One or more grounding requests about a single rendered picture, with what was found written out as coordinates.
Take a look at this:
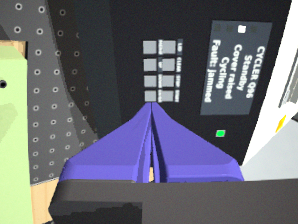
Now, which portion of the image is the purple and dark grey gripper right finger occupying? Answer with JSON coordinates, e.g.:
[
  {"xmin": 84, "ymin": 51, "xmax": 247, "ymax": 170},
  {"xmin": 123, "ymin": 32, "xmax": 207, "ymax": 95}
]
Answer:
[{"xmin": 151, "ymin": 102, "xmax": 244, "ymax": 183}]

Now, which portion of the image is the white well plate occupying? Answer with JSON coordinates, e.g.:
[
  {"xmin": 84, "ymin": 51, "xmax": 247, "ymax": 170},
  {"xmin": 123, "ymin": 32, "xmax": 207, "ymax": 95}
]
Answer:
[{"xmin": 286, "ymin": 65, "xmax": 298, "ymax": 104}]

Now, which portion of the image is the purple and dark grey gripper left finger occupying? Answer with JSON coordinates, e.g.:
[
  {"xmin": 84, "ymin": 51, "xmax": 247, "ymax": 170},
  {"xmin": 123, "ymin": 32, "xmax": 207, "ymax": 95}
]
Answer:
[{"xmin": 57, "ymin": 103, "xmax": 151, "ymax": 184}]

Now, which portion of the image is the dark grey perforated base plate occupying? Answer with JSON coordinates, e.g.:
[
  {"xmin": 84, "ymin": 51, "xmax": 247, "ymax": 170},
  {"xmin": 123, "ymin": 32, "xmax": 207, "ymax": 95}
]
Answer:
[{"xmin": 0, "ymin": 0, "xmax": 99, "ymax": 187}]

